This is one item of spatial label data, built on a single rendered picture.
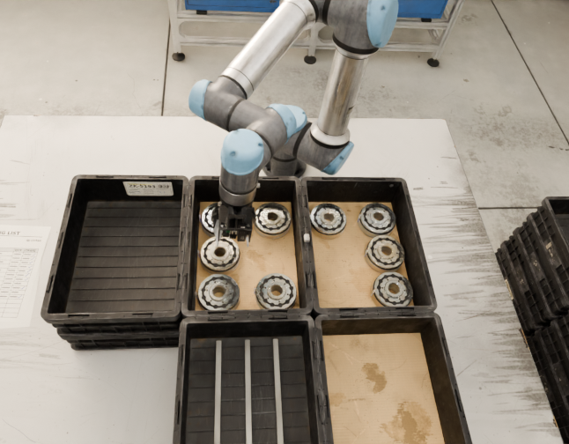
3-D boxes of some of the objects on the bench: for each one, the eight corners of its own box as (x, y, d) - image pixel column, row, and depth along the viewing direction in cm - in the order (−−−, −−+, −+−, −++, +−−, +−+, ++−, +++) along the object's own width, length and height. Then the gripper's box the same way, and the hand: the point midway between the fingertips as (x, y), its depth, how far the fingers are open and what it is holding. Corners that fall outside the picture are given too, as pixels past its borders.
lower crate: (94, 221, 141) (84, 198, 131) (195, 221, 144) (192, 198, 134) (70, 352, 119) (55, 336, 109) (188, 349, 122) (184, 333, 112)
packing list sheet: (-31, 224, 136) (-32, 223, 136) (52, 222, 139) (52, 221, 139) (-67, 332, 119) (-68, 331, 118) (28, 329, 121) (28, 328, 121)
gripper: (206, 212, 92) (205, 262, 110) (267, 214, 94) (256, 263, 112) (208, 178, 97) (206, 231, 114) (266, 181, 99) (255, 233, 116)
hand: (232, 234), depth 113 cm, fingers open, 5 cm apart
